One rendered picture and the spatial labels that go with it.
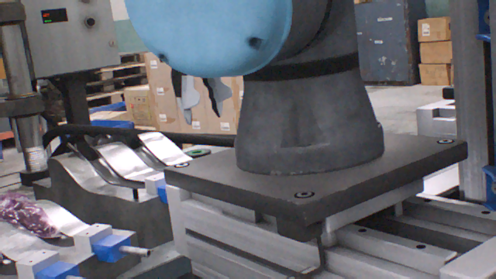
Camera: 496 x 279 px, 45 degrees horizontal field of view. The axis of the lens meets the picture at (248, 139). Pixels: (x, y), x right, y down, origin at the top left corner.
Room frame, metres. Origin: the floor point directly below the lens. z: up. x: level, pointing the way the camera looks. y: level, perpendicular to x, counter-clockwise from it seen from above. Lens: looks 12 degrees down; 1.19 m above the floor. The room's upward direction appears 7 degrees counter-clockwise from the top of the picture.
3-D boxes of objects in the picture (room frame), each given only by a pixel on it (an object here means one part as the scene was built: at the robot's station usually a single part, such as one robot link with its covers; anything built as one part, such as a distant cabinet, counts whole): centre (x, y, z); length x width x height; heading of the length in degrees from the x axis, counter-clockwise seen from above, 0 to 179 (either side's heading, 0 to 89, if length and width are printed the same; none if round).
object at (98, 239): (0.88, 0.22, 0.86); 0.13 x 0.05 x 0.05; 57
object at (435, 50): (7.43, -2.68, 0.42); 0.86 x 0.33 x 0.83; 40
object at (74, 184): (1.28, 0.26, 0.87); 0.50 x 0.26 x 0.14; 40
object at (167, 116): (5.58, 0.27, 0.47); 1.22 x 0.80 x 0.94; 44
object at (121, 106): (6.86, 1.48, 0.24); 0.52 x 0.38 x 0.20; 136
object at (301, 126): (0.60, -0.06, 1.09); 0.15 x 0.15 x 0.10
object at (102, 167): (1.26, 0.26, 0.92); 0.35 x 0.16 x 0.09; 40
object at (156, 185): (1.03, 0.14, 0.89); 0.13 x 0.05 x 0.05; 40
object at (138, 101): (6.53, 0.96, 0.34); 0.63 x 0.45 x 0.40; 40
